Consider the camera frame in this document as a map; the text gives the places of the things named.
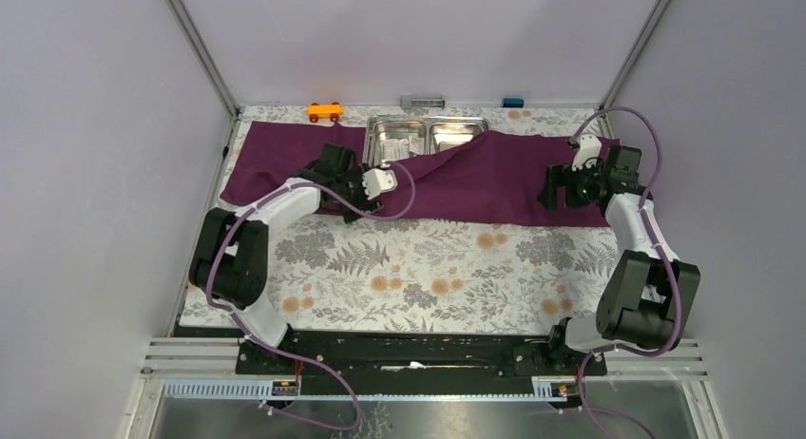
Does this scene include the blue plastic block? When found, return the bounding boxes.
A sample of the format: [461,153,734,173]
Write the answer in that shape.
[501,97,525,108]

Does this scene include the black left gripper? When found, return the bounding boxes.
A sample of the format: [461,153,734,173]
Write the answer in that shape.
[336,163,381,221]

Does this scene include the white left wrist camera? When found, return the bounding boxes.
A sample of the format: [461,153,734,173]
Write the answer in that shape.
[361,168,398,200]

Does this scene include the purple cloth wrap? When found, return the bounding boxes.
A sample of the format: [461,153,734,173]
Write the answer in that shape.
[220,122,606,227]

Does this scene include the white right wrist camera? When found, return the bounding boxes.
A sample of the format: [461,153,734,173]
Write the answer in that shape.
[568,134,602,172]

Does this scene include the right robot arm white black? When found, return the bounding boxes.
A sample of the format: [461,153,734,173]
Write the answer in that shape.
[537,145,700,374]

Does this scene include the perforated steel instrument tray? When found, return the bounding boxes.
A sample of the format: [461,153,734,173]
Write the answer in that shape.
[363,115,489,166]

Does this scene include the white sterile packets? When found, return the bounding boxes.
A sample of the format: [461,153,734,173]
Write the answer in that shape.
[377,137,428,163]

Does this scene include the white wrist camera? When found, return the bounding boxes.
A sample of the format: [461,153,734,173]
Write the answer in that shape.
[361,168,398,200]
[568,134,602,172]

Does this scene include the slotted grey cable duct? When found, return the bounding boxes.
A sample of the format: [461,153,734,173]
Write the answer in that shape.
[162,377,568,403]

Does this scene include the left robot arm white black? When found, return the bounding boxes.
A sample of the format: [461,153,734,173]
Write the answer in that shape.
[189,143,397,373]

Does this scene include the orange toy car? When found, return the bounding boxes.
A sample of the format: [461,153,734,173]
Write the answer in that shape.
[305,102,345,124]

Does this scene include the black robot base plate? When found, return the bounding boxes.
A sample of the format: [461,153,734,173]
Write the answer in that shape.
[236,329,581,393]

